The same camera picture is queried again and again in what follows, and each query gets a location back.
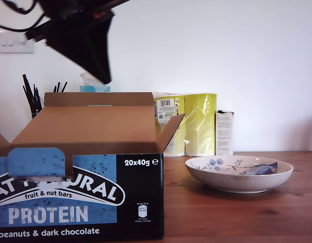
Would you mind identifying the snack bar carton box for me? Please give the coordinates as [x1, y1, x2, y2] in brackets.
[0, 92, 186, 242]

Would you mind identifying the white printed small carton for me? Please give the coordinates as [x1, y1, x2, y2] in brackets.
[215, 109, 235, 156]

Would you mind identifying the turquoise patterned tissue box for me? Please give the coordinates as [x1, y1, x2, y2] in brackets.
[79, 85, 111, 93]

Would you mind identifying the blue protein snack bar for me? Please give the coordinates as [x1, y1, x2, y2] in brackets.
[238, 161, 279, 177]

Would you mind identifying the yellow paper towel pack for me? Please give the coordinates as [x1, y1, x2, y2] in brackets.
[152, 92, 217, 157]

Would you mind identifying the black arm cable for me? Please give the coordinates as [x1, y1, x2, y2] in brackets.
[1, 0, 41, 15]
[0, 14, 52, 33]

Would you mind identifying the white wall switch plate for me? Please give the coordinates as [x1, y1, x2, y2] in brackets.
[0, 30, 35, 54]

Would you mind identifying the white floral plate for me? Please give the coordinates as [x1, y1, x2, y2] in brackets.
[184, 156, 294, 194]

